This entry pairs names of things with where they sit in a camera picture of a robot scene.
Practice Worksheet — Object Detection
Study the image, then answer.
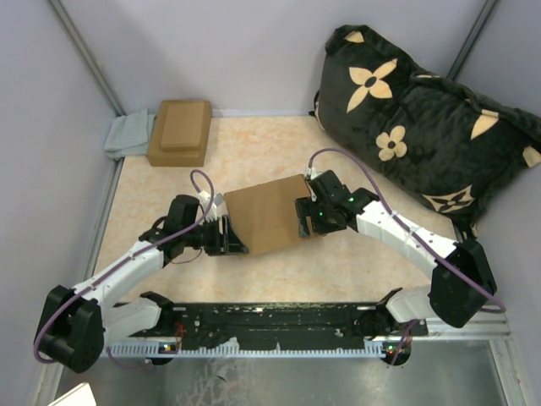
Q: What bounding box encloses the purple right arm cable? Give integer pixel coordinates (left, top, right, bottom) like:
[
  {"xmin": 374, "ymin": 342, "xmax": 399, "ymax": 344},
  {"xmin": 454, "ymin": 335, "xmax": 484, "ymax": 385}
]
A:
[{"xmin": 307, "ymin": 147, "xmax": 507, "ymax": 366}]

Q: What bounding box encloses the small folded brown cardboard box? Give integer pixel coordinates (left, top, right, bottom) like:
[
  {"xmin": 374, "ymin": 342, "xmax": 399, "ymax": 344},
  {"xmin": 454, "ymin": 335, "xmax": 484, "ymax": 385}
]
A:
[{"xmin": 161, "ymin": 101, "xmax": 205, "ymax": 152}]

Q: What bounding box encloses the black plush flower-pattern pillow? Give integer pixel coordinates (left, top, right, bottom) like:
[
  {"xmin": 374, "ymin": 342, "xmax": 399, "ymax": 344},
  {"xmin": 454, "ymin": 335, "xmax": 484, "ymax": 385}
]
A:
[{"xmin": 314, "ymin": 25, "xmax": 540, "ymax": 232}]

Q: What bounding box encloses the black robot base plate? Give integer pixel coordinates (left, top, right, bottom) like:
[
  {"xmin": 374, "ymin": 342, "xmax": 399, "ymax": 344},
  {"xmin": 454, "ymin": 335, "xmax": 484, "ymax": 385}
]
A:
[{"xmin": 126, "ymin": 300, "xmax": 429, "ymax": 352}]

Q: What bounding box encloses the light blue folded cloth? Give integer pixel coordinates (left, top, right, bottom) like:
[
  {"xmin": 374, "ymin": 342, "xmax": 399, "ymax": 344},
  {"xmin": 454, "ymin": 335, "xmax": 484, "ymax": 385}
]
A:
[{"xmin": 104, "ymin": 109, "xmax": 156, "ymax": 160}]

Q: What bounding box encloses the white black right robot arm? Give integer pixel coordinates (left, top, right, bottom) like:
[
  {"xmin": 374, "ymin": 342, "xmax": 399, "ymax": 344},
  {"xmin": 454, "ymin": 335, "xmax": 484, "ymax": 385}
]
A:
[{"xmin": 295, "ymin": 170, "xmax": 497, "ymax": 335}]

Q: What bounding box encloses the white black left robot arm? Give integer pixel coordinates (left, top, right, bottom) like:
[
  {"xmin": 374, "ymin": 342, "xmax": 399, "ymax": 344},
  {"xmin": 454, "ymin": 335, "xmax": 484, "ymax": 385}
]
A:
[{"xmin": 33, "ymin": 195, "xmax": 249, "ymax": 373}]

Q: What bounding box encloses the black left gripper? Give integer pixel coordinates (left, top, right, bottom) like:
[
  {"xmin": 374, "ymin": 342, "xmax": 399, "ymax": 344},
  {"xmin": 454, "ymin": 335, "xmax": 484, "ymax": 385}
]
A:
[{"xmin": 183, "ymin": 215, "xmax": 249, "ymax": 256}]

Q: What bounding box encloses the large folded brown cardboard box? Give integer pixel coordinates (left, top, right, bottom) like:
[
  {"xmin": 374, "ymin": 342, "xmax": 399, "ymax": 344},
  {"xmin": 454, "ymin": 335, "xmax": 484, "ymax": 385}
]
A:
[{"xmin": 146, "ymin": 100, "xmax": 212, "ymax": 167}]

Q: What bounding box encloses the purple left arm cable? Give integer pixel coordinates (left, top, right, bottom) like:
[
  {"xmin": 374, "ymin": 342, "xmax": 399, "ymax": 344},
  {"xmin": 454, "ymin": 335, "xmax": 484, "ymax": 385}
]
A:
[{"xmin": 32, "ymin": 169, "xmax": 216, "ymax": 371}]

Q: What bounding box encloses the white board corner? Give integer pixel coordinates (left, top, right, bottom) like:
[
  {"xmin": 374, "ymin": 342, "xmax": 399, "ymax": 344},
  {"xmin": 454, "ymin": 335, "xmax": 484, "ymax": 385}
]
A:
[{"xmin": 48, "ymin": 382, "xmax": 97, "ymax": 406}]

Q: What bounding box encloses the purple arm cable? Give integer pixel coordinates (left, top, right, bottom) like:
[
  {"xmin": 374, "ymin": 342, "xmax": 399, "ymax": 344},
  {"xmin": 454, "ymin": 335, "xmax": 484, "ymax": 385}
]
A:
[
  {"xmin": 32, "ymin": 169, "xmax": 216, "ymax": 371},
  {"xmin": 307, "ymin": 147, "xmax": 507, "ymax": 366}
]

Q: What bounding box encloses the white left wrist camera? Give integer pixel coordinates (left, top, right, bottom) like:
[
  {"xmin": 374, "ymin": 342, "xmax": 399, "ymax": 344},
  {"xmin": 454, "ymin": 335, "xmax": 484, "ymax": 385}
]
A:
[{"xmin": 198, "ymin": 190, "xmax": 227, "ymax": 221}]

